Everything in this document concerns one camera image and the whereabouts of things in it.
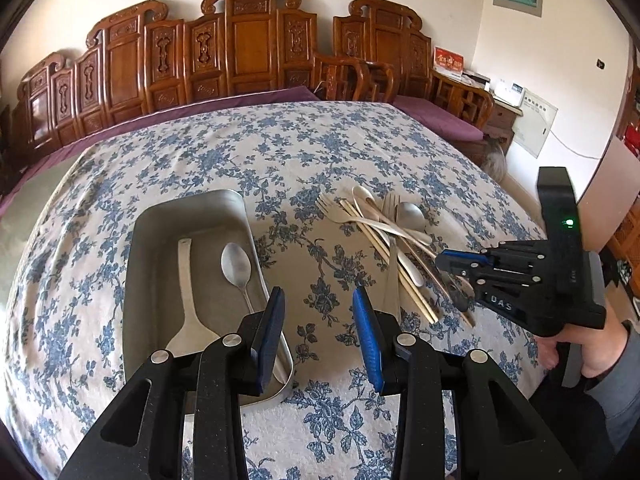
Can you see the pale gold spoon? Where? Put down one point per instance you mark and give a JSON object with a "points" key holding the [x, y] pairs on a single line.
{"points": [[361, 194]]}

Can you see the blue floral tablecloth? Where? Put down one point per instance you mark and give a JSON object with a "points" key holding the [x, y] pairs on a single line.
{"points": [[225, 150]]}

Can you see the white wall box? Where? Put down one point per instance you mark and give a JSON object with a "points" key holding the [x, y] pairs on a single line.
{"points": [[537, 122]]}

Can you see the oval steel spoon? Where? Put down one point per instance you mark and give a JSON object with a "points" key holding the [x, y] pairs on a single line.
{"points": [[236, 265]]}

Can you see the pale gold fork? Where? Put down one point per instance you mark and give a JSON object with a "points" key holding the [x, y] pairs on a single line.
{"points": [[328, 206]]}

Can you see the round steel spoon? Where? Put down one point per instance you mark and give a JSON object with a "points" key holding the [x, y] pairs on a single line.
{"points": [[411, 215]]}

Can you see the brown chopstick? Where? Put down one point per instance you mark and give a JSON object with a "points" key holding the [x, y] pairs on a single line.
{"points": [[440, 285], [446, 285]]}

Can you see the person's dark clothing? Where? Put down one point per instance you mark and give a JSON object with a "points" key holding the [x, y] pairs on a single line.
{"points": [[565, 430]]}

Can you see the person's right forearm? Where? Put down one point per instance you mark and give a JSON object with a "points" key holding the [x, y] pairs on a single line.
{"points": [[625, 390]]}

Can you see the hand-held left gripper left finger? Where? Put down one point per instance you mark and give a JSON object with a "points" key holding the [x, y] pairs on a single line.
{"points": [[269, 345]]}

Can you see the long carved wooden sofa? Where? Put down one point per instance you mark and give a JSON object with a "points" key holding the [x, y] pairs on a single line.
{"points": [[245, 45]]}

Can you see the clear plastic bag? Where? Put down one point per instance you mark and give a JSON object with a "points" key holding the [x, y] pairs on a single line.
{"points": [[495, 160]]}

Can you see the wooden side table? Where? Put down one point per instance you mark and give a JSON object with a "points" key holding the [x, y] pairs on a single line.
{"points": [[500, 122]]}

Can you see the short purple seat cushion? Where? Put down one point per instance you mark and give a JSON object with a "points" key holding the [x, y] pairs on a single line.
{"points": [[440, 117]]}

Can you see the short carved wooden sofa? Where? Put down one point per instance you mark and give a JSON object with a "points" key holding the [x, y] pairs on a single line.
{"points": [[390, 40]]}

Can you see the steel fork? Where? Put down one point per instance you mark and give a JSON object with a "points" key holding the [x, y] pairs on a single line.
{"points": [[392, 280]]}

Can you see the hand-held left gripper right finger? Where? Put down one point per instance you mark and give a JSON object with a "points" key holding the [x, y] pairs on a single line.
{"points": [[369, 345]]}

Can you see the white telephone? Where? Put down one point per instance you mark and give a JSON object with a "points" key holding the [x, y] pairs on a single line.
{"points": [[509, 95]]}

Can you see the long purple seat cushion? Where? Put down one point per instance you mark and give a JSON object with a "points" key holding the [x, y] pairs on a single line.
{"points": [[165, 115]]}

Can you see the grey board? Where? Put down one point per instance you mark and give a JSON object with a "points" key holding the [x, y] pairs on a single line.
{"points": [[610, 195]]}

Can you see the rectangular metal tray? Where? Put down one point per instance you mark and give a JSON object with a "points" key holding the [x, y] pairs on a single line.
{"points": [[205, 270]]}

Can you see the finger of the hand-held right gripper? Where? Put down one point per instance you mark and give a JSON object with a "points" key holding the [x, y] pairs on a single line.
{"points": [[462, 260], [457, 292]]}

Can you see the person's right hand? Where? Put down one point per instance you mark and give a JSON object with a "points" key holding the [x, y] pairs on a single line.
{"points": [[550, 355]]}

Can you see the red desk calendar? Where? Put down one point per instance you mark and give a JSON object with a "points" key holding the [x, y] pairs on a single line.
{"points": [[448, 60]]}

